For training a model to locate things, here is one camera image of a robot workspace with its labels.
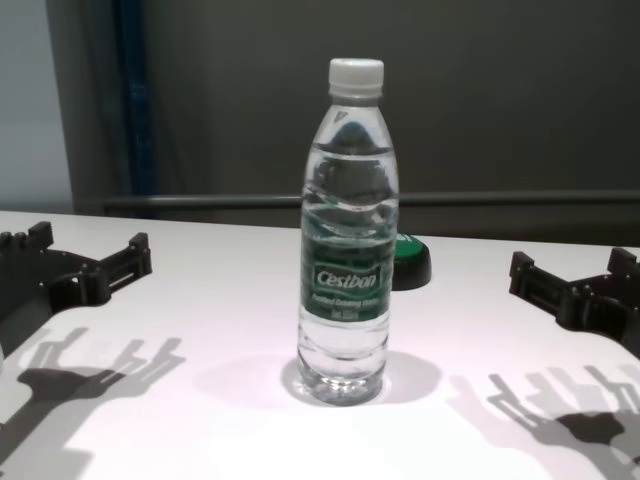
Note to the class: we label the blue vertical post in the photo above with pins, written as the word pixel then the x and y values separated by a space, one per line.
pixel 136 100

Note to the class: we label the grey horizontal rail bar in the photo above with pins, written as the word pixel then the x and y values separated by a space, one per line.
pixel 200 202

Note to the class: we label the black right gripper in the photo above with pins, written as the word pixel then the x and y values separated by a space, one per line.
pixel 610 310

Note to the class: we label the clear water bottle green label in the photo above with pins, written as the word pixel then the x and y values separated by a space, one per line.
pixel 345 280

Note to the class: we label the green YES button black base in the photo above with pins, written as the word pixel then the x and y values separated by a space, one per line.
pixel 412 267

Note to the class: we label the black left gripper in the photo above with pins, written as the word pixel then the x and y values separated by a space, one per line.
pixel 30 280

